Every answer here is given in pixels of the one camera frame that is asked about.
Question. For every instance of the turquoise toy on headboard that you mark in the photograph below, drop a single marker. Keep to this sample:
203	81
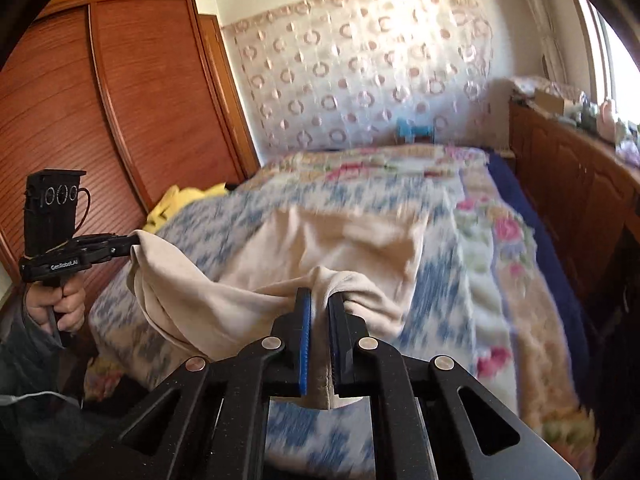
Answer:
409	133

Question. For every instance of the brown wooden side cabinet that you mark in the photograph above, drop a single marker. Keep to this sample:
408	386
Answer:
588	201

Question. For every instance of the cardboard box on cabinet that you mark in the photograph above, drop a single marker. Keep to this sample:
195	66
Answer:
554	104

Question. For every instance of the brown wooden wardrobe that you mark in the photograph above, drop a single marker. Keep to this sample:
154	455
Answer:
137	93

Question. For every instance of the yellow Pikachu plush toy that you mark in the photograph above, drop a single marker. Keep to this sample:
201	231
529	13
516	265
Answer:
174	200

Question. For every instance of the dark grey jacket sleeve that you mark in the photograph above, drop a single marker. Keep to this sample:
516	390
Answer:
41	435

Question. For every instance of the white circle-patterned curtain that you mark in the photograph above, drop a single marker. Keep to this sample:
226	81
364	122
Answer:
333	74

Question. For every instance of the beige t-shirt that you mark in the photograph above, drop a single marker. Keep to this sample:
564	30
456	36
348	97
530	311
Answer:
372	259

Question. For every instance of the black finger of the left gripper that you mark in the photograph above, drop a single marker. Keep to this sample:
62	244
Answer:
107	247

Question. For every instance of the pink bottle on cabinet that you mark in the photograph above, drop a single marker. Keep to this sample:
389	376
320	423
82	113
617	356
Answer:
606	121

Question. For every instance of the person's left hand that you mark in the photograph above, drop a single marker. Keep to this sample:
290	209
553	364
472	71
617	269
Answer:
62	308

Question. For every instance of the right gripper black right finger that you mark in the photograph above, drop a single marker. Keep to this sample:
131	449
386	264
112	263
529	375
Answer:
432	419

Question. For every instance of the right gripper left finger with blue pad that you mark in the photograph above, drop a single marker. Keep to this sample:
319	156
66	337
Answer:
208	420

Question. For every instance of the blue floral white bed blanket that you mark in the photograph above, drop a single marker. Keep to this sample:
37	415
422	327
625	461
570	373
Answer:
409	254

